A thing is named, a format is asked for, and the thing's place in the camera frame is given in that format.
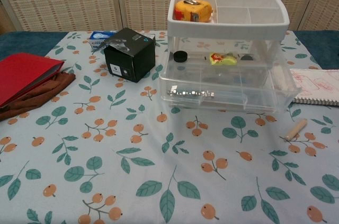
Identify sketch pad with red drawings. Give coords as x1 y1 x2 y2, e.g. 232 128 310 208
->
290 68 339 107

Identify brown cloth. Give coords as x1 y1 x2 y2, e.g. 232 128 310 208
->
0 71 77 122

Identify white drawer organizer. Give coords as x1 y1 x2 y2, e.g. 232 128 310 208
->
166 0 289 113

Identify yellow tape measure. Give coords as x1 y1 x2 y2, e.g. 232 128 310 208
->
173 0 215 23

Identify floral fruit print tablecloth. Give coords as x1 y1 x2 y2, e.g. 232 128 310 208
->
0 30 339 224

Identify red spiral notebook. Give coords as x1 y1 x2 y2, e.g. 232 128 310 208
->
0 52 66 107

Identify black cube cardboard box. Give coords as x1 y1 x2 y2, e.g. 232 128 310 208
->
103 28 156 84

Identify yellow red small packet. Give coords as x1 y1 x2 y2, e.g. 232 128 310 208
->
209 52 238 66

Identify clear plastic drawer with beads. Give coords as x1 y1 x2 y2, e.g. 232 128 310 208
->
158 49 302 114

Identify row of silver metal beads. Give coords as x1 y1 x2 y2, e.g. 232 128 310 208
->
166 85 216 98

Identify black round cap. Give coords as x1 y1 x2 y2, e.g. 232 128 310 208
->
173 51 189 62

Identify short wooden dowel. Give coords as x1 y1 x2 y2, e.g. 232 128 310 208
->
284 118 308 142

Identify blue white toothpaste box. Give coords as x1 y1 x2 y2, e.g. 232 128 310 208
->
88 30 157 51

